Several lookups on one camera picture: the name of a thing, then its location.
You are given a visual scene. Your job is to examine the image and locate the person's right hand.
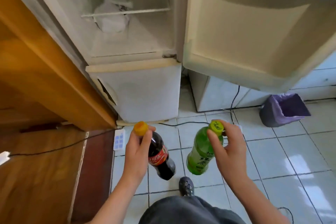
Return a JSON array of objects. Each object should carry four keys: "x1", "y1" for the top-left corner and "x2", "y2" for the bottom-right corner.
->
[{"x1": 206, "y1": 119, "x2": 249, "y2": 184}]

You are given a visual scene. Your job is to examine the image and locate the person's left hand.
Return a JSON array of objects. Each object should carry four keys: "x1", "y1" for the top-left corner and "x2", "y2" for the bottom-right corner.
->
[{"x1": 122, "y1": 125, "x2": 157, "y2": 183}]

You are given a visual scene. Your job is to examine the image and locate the cola bottle yellow cap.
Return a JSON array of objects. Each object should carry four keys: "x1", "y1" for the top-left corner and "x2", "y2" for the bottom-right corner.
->
[{"x1": 133, "y1": 121, "x2": 176, "y2": 181}]

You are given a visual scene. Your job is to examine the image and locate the green tea bottle lime cap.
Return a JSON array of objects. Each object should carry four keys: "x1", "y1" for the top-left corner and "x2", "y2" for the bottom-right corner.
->
[{"x1": 186, "y1": 119, "x2": 226, "y2": 176}]

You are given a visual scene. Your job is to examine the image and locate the white refrigerator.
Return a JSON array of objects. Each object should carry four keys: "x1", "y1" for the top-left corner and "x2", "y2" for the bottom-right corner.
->
[{"x1": 0, "y1": 0, "x2": 336, "y2": 123}]

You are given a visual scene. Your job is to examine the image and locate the person's left forearm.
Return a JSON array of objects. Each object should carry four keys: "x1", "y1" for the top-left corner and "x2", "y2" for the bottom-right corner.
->
[{"x1": 89, "y1": 176, "x2": 147, "y2": 224}]

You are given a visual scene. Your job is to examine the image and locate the person's right forearm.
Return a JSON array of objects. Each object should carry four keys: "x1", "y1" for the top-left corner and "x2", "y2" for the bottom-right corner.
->
[{"x1": 225, "y1": 176, "x2": 292, "y2": 224}]

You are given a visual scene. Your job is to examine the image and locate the person's black right shoe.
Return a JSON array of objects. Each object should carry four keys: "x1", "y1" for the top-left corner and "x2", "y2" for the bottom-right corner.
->
[{"x1": 178, "y1": 176, "x2": 195, "y2": 197}]

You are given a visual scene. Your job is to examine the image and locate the white power strip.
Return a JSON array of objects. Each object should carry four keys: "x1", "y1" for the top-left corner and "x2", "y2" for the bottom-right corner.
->
[
  {"x1": 113, "y1": 129, "x2": 126, "y2": 151},
  {"x1": 0, "y1": 150, "x2": 11, "y2": 166}
]

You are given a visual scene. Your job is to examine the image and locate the trash bin purple liner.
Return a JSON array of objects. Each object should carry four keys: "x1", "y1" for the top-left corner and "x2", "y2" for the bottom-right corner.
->
[{"x1": 259, "y1": 93, "x2": 312, "y2": 128}]

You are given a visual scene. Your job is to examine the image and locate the low white cabinet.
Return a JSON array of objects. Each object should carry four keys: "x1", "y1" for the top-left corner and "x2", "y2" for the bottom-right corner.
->
[{"x1": 188, "y1": 69, "x2": 336, "y2": 113}]

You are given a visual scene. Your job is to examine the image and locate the deep clear door bin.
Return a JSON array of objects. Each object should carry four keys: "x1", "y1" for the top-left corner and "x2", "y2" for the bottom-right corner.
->
[{"x1": 182, "y1": 50, "x2": 336, "y2": 95}]

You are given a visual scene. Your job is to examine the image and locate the orange wooden door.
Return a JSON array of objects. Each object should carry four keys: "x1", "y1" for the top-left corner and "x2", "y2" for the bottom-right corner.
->
[{"x1": 0, "y1": 0, "x2": 117, "y2": 132}]

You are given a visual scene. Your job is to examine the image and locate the printed clear plastic bag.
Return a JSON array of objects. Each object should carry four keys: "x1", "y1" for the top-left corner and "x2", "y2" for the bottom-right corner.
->
[{"x1": 93, "y1": 0, "x2": 133, "y2": 33}]

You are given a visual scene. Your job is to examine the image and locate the glass crisper cover shelf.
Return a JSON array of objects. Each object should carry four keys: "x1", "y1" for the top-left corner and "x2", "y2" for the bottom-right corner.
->
[{"x1": 80, "y1": 0, "x2": 171, "y2": 18}]

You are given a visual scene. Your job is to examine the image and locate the black appliance cable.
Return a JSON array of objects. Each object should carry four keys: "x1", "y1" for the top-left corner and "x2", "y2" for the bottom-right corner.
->
[{"x1": 230, "y1": 85, "x2": 241, "y2": 125}]

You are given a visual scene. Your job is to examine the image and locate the thick black power cable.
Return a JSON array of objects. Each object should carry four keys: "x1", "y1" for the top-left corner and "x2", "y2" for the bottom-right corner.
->
[{"x1": 157, "y1": 121, "x2": 210, "y2": 128}]

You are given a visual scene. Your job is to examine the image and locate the thin black cable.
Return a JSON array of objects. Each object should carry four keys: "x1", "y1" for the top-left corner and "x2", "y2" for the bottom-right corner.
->
[{"x1": 278, "y1": 206, "x2": 295, "y2": 224}]

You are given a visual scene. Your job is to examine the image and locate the long black extension cable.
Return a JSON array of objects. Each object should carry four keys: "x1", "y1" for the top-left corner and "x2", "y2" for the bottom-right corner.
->
[{"x1": 9, "y1": 128, "x2": 116, "y2": 158}]

